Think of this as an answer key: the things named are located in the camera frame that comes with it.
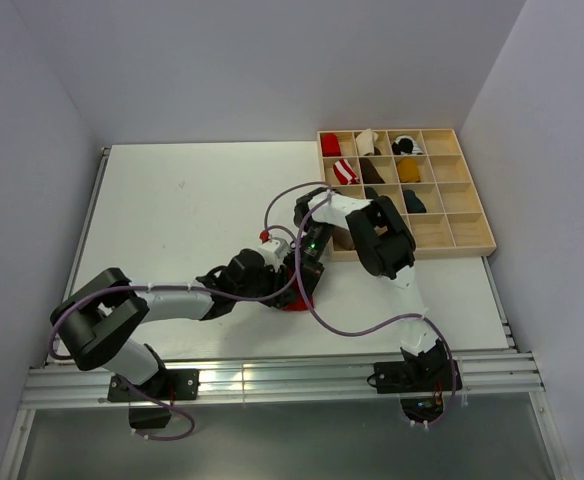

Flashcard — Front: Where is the rolled black white sock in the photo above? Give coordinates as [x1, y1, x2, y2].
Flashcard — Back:
[391, 135, 424, 156]

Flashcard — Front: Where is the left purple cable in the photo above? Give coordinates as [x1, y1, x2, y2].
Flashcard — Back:
[47, 224, 308, 442]

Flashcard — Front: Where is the aluminium frame rail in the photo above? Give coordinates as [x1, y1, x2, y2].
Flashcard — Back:
[18, 349, 545, 410]

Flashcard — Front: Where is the rolled mustard yellow sock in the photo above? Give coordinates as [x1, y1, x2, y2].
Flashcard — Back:
[396, 157, 421, 183]

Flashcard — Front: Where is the rolled cream sock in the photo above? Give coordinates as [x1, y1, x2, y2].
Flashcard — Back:
[355, 129, 378, 156]

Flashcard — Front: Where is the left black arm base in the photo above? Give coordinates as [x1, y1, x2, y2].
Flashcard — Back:
[107, 368, 199, 433]

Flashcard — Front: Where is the rolled dark brown sock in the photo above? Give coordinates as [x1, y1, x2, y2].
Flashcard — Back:
[359, 157, 385, 185]

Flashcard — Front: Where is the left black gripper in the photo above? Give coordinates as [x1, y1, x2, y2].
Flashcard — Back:
[235, 260, 298, 309]

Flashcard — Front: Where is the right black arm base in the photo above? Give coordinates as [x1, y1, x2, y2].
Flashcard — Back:
[366, 357, 463, 424]

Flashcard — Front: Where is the red patterned sock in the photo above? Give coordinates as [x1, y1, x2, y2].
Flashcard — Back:
[283, 267, 322, 312]

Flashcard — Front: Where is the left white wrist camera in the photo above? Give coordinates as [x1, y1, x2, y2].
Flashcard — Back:
[257, 230, 291, 271]

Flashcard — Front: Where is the wooden compartment tray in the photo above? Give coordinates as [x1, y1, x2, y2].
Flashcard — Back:
[317, 128, 497, 259]

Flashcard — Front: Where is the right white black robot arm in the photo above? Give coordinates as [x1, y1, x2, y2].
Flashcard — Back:
[286, 188, 460, 393]

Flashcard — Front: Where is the rolled red white striped sock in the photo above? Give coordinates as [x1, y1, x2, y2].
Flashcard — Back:
[332, 158, 360, 185]

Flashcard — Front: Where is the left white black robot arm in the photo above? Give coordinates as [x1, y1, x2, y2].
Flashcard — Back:
[50, 245, 296, 399]

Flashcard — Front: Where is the rolled taupe sock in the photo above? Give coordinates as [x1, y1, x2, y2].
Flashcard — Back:
[332, 227, 355, 251]

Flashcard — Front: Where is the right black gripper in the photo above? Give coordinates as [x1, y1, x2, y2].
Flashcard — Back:
[284, 222, 336, 302]

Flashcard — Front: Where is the rolled dark teal sock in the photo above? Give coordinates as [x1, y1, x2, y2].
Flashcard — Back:
[403, 189, 427, 214]

